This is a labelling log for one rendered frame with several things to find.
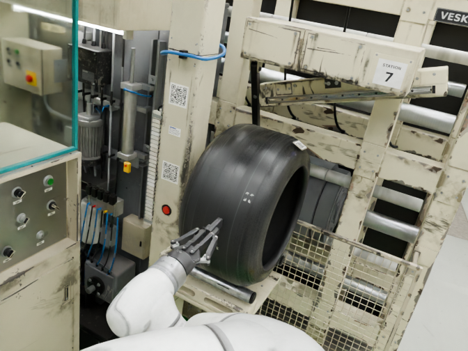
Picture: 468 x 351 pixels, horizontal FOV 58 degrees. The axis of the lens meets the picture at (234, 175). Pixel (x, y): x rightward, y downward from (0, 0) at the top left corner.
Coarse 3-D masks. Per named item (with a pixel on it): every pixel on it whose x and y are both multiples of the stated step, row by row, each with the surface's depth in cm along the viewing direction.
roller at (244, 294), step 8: (192, 272) 154; (200, 272) 153; (208, 272) 153; (208, 280) 151; (216, 280) 150; (224, 280) 150; (224, 288) 149; (232, 288) 148; (240, 288) 147; (248, 288) 148; (240, 296) 147; (248, 296) 146
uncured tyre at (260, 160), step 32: (256, 128) 144; (224, 160) 130; (256, 160) 129; (288, 160) 132; (192, 192) 131; (224, 192) 127; (256, 192) 124; (288, 192) 173; (192, 224) 131; (224, 224) 126; (256, 224) 125; (288, 224) 171; (224, 256) 130; (256, 256) 131
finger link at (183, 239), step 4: (196, 228) 120; (188, 232) 118; (192, 232) 118; (184, 236) 116; (188, 236) 117; (192, 236) 119; (172, 240) 114; (176, 240) 115; (180, 240) 115; (184, 240) 116; (188, 240) 118; (180, 244) 116
